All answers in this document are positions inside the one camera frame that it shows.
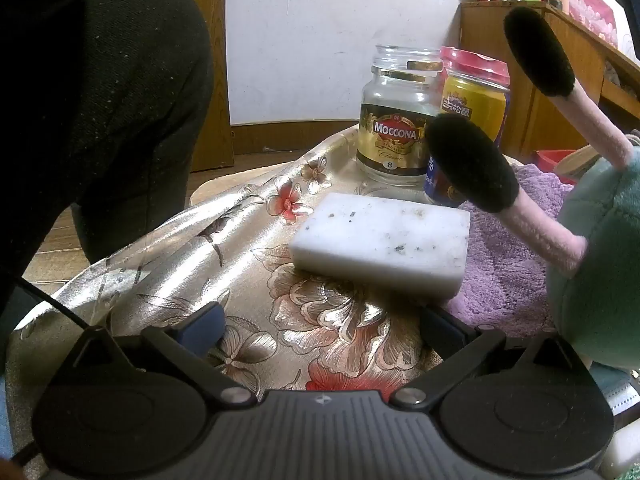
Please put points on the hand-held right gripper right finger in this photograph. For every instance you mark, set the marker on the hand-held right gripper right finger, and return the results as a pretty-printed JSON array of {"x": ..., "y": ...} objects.
[{"x": 442, "y": 332}]

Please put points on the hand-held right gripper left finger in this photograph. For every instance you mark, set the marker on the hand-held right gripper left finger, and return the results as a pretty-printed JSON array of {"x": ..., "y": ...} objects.
[{"x": 202, "y": 325}]

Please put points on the white speckled sponge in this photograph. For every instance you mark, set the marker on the white speckled sponge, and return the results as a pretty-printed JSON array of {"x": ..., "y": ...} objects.
[{"x": 380, "y": 240}]

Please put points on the purple towel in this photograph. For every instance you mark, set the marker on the purple towel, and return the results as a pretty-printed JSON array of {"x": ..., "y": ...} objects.
[{"x": 500, "y": 270}]

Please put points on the shiny floral tablecloth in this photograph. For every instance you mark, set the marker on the shiny floral tablecloth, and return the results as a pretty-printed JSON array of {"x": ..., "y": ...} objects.
[{"x": 300, "y": 320}]

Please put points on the green plush toy pink antennae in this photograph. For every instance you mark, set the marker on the green plush toy pink antennae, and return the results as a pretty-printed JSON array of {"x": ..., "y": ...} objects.
[{"x": 600, "y": 260}]

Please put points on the red container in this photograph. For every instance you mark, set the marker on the red container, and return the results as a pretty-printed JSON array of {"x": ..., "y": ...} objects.
[{"x": 550, "y": 159}]

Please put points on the glass jar with gold label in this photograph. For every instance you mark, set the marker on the glass jar with gold label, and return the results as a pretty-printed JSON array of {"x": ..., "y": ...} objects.
[{"x": 395, "y": 110}]

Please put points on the yellow can with pink lid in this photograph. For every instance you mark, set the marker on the yellow can with pink lid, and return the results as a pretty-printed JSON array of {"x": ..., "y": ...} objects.
[{"x": 475, "y": 100}]

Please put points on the person's dark trouser leg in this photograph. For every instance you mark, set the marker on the person's dark trouser leg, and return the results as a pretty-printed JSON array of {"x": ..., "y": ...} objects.
[{"x": 125, "y": 85}]

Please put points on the wooden cabinet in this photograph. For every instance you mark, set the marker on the wooden cabinet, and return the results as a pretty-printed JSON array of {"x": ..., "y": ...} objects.
[{"x": 500, "y": 40}]

